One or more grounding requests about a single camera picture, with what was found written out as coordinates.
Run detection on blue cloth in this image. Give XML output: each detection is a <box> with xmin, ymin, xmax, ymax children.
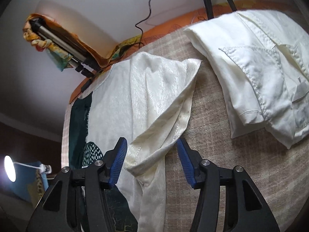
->
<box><xmin>10</xmin><ymin>161</ymin><xmax>50</xmax><ymax>205</ymax></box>

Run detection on dark green patterned garment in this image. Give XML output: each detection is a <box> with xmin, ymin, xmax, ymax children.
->
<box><xmin>69</xmin><ymin>93</ymin><xmax>138</xmax><ymax>232</ymax></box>

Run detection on colourful floral cloth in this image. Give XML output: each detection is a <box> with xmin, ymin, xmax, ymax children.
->
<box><xmin>23</xmin><ymin>14</ymin><xmax>143</xmax><ymax>72</ymax></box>

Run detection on black tripod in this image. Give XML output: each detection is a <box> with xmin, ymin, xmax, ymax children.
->
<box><xmin>197</xmin><ymin>0</ymin><xmax>238</xmax><ymax>20</ymax></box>

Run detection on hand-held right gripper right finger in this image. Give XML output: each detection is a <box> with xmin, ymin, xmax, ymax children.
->
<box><xmin>176</xmin><ymin>138</ymin><xmax>280</xmax><ymax>232</ymax></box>

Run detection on beige checked blanket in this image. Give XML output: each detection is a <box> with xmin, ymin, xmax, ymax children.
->
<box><xmin>61</xmin><ymin>29</ymin><xmax>309</xmax><ymax>232</ymax></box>

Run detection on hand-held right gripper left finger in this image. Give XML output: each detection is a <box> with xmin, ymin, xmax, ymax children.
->
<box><xmin>25</xmin><ymin>137</ymin><xmax>127</xmax><ymax>232</ymax></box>

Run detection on white cotton pants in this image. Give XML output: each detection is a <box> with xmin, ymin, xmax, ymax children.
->
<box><xmin>183</xmin><ymin>10</ymin><xmax>309</xmax><ymax>149</ymax></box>

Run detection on orange floral bedsheet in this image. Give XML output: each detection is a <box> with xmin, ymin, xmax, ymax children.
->
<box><xmin>69</xmin><ymin>0</ymin><xmax>297</xmax><ymax>105</ymax></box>

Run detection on cream satin garment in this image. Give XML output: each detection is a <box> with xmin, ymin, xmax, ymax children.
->
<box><xmin>85</xmin><ymin>51</ymin><xmax>202</xmax><ymax>232</ymax></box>

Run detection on bright round lamp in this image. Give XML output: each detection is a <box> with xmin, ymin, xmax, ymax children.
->
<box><xmin>3</xmin><ymin>155</ymin><xmax>17</xmax><ymax>182</ymax></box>

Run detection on black cable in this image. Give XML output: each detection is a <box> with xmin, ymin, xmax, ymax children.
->
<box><xmin>135</xmin><ymin>0</ymin><xmax>157</xmax><ymax>47</ymax></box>

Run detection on folded silver black stand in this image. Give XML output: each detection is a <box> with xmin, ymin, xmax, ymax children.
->
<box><xmin>29</xmin><ymin>19</ymin><xmax>100</xmax><ymax>93</ymax></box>

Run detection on white cord fitting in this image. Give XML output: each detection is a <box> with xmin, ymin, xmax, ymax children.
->
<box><xmin>16</xmin><ymin>161</ymin><xmax>53</xmax><ymax>174</ymax></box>

